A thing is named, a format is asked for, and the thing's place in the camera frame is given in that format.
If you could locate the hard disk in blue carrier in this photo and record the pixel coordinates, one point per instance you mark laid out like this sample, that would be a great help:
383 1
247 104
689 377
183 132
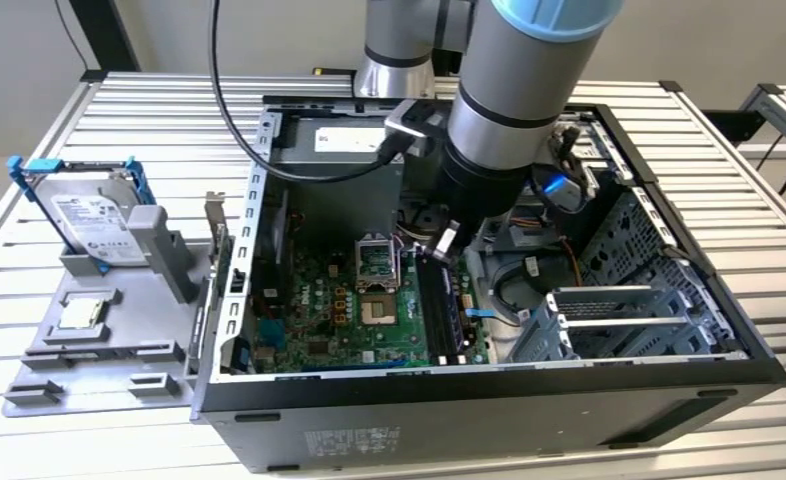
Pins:
86 220

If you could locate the CPU socket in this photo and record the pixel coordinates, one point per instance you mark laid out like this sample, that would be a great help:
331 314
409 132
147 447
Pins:
381 310

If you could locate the yellow black flat bar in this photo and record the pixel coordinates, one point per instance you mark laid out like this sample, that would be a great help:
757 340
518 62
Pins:
333 71

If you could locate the silver box wrist camera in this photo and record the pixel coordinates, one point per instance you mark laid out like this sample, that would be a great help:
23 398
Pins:
409 120

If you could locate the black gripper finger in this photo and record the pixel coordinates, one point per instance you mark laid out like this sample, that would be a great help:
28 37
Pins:
438 252
453 242

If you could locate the green motherboard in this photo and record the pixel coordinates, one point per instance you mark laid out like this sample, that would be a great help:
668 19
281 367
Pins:
319 350

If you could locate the grey power supply unit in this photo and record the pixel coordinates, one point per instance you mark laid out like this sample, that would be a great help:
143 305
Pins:
339 210

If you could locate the black open PC case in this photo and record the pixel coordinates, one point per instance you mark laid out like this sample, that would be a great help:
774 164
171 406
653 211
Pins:
433 430

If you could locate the black RAM slot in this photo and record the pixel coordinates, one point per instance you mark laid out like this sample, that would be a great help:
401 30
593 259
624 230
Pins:
465 360
438 305
431 305
446 320

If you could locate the black upright post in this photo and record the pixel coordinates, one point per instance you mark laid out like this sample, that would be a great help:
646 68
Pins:
109 35

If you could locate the grey plastic parts rack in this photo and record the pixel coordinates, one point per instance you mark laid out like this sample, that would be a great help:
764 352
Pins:
133 310

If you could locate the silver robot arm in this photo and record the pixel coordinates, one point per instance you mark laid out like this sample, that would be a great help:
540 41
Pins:
526 75

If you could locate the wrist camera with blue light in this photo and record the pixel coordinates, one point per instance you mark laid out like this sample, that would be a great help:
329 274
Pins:
569 197

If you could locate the silver CPU chip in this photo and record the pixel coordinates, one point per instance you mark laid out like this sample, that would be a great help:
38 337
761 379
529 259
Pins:
82 312

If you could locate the graphics card with silver bracket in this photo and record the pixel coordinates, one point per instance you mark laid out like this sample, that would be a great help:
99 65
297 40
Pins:
217 220

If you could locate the black round case fan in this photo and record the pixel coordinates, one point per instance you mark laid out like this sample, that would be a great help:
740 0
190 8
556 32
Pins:
419 217

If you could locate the grey metal disk bay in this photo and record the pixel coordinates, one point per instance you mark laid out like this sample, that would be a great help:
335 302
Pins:
606 322

